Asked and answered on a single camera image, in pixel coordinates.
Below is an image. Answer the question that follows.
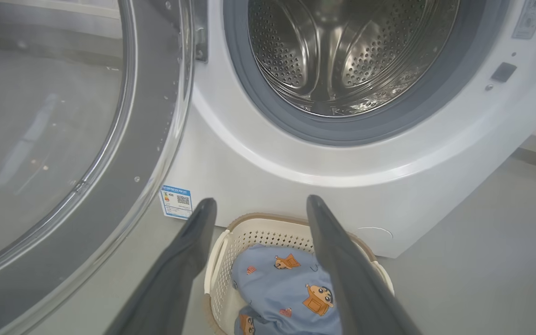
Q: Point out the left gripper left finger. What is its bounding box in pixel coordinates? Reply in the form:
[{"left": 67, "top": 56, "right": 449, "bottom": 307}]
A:
[{"left": 104, "top": 198, "right": 218, "bottom": 335}]

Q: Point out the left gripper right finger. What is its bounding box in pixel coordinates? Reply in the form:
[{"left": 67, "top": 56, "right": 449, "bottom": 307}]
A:
[{"left": 306, "top": 194, "right": 423, "bottom": 335}]

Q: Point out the blue cartoon print garment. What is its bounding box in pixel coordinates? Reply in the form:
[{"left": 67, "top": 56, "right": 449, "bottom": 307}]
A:
[
  {"left": 230, "top": 243, "right": 343, "bottom": 335},
  {"left": 234, "top": 305, "right": 278, "bottom": 335}
]

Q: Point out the dark round glass washer door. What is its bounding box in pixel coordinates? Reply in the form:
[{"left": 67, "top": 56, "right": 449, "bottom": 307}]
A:
[{"left": 0, "top": 0, "right": 195, "bottom": 335}]

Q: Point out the white front-load washing machine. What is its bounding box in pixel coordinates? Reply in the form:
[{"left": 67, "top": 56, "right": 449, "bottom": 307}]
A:
[{"left": 159, "top": 0, "right": 536, "bottom": 259}]

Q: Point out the stainless steel washing machine drum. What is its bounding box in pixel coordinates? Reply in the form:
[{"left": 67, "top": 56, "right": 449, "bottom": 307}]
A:
[{"left": 248, "top": 0, "right": 460, "bottom": 117}]

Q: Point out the black door latch socket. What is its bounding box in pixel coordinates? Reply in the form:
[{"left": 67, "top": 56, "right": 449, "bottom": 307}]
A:
[{"left": 490, "top": 62, "right": 518, "bottom": 84}]

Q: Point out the round white filter cover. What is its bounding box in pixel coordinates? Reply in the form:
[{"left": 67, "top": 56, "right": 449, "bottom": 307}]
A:
[{"left": 355, "top": 226, "right": 394, "bottom": 243}]

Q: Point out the blue energy label sticker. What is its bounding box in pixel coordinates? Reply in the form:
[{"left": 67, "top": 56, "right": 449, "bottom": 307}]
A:
[{"left": 159, "top": 184, "right": 194, "bottom": 221}]

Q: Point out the cream laundry basket brown rim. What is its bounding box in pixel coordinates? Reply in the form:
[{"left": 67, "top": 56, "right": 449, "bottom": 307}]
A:
[{"left": 202, "top": 213, "right": 395, "bottom": 335}]

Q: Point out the grey warning label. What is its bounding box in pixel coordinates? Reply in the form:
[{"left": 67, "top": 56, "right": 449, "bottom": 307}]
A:
[{"left": 511, "top": 0, "right": 536, "bottom": 40}]

